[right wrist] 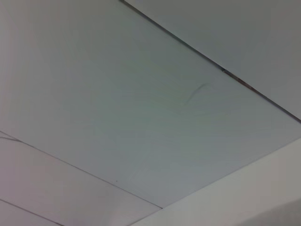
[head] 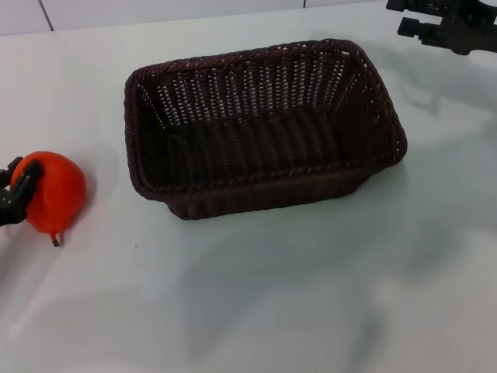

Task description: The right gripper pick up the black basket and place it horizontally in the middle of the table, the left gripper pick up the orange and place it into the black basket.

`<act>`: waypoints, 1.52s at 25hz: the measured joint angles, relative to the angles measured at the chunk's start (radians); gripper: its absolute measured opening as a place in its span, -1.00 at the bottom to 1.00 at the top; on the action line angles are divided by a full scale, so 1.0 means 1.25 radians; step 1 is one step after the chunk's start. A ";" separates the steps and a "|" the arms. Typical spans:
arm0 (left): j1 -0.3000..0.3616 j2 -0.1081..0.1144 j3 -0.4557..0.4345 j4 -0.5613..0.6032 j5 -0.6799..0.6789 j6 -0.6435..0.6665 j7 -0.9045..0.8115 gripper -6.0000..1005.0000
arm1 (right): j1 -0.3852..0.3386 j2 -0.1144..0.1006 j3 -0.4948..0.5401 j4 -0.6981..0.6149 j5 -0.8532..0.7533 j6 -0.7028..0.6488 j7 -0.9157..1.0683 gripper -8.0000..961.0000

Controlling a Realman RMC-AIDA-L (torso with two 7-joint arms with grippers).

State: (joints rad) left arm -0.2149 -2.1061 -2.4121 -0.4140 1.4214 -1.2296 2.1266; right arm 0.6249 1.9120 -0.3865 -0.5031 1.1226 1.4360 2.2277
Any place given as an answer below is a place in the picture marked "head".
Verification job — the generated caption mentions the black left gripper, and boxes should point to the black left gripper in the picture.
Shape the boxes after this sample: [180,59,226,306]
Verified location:
[0,156,43,227]

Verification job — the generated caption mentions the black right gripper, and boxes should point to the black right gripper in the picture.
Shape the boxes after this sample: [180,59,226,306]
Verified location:
[386,0,497,55]

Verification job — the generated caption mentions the orange pear-shaped toy fruit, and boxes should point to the orange pear-shaped toy fruit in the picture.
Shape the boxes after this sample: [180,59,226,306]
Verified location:
[9,151,87,249]

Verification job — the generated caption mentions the dark woven rectangular basket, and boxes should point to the dark woven rectangular basket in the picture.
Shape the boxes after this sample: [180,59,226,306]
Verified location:
[123,37,408,221]

